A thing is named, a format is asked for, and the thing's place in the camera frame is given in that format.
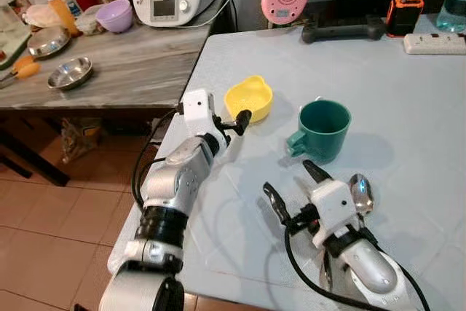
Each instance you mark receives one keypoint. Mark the purple plastic bowl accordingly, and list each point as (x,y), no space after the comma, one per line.
(115,16)

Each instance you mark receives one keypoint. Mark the orange black device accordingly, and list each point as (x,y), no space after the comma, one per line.
(404,14)

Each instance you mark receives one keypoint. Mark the brown printed sack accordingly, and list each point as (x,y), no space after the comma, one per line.
(80,140)

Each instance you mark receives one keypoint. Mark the black table leg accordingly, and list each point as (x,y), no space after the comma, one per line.
(36,159)

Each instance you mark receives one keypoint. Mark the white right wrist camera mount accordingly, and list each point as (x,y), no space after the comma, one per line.
(333,205)

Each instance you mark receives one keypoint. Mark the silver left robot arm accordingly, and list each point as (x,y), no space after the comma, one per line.
(178,180)

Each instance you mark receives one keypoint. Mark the orange tipped steel tongs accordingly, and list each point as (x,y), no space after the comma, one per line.
(28,69)

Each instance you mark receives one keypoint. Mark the orange squeeze bottle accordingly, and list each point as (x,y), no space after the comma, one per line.
(64,14)

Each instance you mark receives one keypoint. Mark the large steel bowl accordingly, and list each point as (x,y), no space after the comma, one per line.
(49,41)

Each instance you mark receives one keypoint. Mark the small steel bowl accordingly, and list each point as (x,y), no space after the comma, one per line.
(70,73)

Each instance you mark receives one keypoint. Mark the plastic bag with bread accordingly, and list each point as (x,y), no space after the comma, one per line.
(42,16)

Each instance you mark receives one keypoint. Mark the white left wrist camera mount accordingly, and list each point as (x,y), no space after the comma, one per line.
(196,111)

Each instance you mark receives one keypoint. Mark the steel spoon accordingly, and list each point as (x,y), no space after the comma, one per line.
(362,193)

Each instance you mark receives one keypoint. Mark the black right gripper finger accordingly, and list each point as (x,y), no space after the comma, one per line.
(317,172)
(275,202)

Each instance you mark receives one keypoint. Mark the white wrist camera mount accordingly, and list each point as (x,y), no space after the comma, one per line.
(333,205)
(196,111)

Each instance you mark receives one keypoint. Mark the yellow plastic bowl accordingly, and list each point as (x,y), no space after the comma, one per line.
(247,96)

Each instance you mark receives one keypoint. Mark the white power strip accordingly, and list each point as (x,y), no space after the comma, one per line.
(433,43)

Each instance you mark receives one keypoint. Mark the green mug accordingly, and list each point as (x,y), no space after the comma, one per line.
(324,132)

